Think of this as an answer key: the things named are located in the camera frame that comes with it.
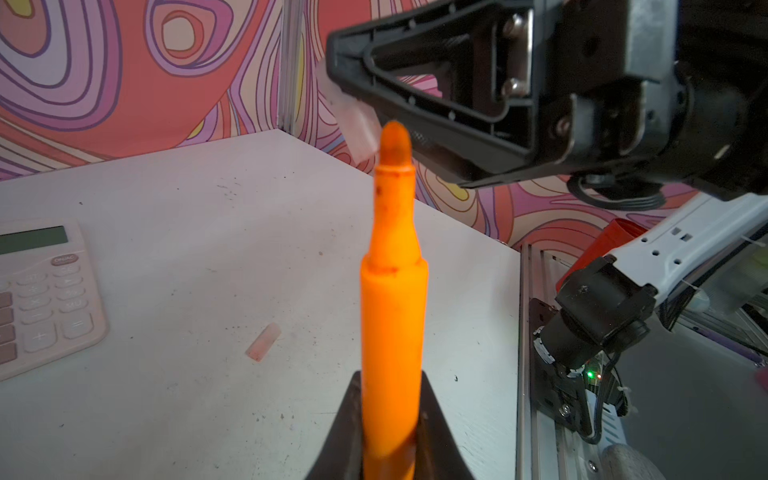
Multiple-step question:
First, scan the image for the orange pen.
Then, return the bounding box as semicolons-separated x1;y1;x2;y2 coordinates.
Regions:
360;121;428;479

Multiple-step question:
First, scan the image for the clear pen cap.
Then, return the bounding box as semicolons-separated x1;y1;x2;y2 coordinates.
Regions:
246;323;281;362
316;60;382;165

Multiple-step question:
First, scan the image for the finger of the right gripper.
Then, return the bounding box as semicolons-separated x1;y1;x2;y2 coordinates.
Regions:
325;1;576;189

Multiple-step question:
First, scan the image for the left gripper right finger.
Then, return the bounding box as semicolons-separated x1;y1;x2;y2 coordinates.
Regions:
415;372;474;480

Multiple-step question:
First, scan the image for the pink calculator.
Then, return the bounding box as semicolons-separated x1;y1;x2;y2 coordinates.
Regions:
1;219;108;381

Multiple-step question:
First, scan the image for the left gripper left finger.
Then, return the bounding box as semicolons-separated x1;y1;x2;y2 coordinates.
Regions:
305;371;364;480

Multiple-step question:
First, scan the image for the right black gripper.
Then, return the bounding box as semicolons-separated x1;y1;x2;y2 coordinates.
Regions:
538;1;767;201

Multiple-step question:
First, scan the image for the grey microphone windscreen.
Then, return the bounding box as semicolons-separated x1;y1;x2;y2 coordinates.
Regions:
600;444;666;480

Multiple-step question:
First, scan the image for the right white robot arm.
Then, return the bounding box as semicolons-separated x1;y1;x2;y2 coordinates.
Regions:
325;1;767;443

